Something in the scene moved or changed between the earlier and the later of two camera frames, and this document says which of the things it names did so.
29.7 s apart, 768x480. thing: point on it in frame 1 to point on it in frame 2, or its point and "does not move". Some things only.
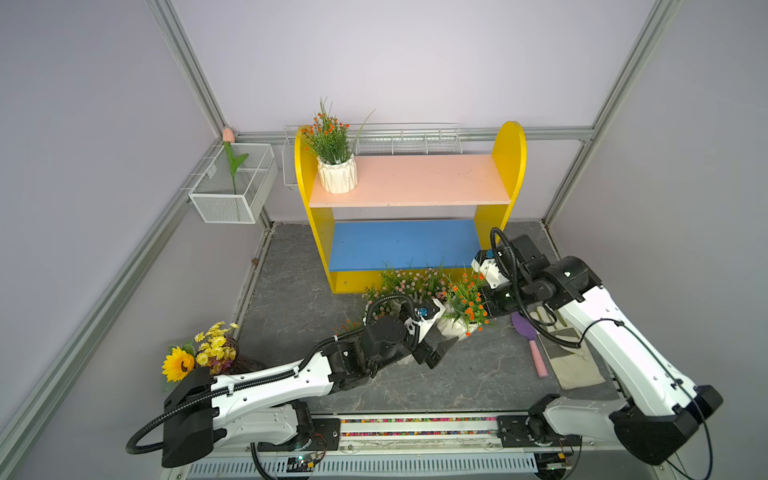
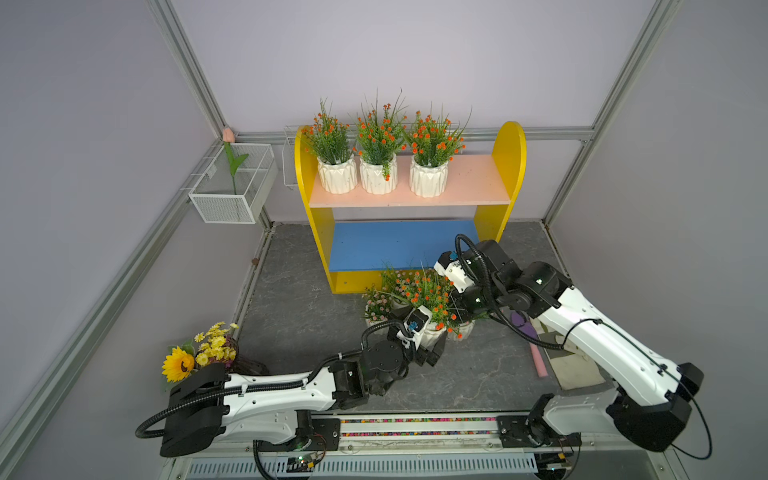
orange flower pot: [333, 145] does not move
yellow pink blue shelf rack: [410, 212] does not move
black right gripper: [486, 296] to [456, 305]
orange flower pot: [464, 310] to [381, 135]
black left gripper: [423, 350] does not move
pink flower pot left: [372, 293] does not move
